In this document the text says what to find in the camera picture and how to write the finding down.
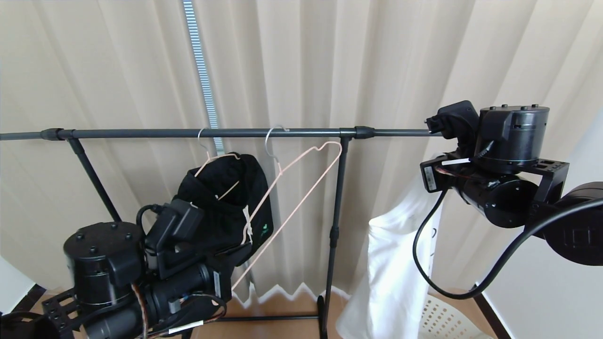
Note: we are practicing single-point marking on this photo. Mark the black garment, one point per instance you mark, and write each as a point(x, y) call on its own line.
point(221, 212)

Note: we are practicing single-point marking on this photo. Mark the white garment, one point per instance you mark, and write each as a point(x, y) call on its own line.
point(391, 263)

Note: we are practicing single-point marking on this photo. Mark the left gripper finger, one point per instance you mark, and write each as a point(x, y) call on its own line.
point(233, 258)

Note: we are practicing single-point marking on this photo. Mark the black clothes rack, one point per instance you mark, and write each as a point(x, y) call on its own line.
point(259, 133)

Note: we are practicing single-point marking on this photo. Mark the pink clothes hanger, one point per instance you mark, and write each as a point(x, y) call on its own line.
point(203, 155)
point(301, 200)

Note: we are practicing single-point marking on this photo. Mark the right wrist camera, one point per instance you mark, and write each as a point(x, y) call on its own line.
point(457, 120)

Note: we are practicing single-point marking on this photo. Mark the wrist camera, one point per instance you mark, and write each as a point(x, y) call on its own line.
point(174, 230)
point(457, 120)

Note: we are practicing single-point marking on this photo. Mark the white laundry basket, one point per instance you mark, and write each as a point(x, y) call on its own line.
point(443, 320)

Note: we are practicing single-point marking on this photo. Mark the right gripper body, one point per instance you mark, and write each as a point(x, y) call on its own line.
point(445, 172)

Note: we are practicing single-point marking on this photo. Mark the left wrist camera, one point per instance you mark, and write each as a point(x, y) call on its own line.
point(174, 230)

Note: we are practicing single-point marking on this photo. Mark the white curtain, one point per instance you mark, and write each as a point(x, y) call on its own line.
point(377, 61)
point(94, 61)

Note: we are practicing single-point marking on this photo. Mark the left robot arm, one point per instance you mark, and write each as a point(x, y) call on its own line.
point(103, 259)

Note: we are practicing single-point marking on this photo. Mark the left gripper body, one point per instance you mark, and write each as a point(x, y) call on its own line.
point(188, 289)

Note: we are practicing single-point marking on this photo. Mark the window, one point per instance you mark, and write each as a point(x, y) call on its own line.
point(200, 70)

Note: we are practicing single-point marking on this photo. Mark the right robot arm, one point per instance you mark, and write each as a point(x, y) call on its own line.
point(513, 136)

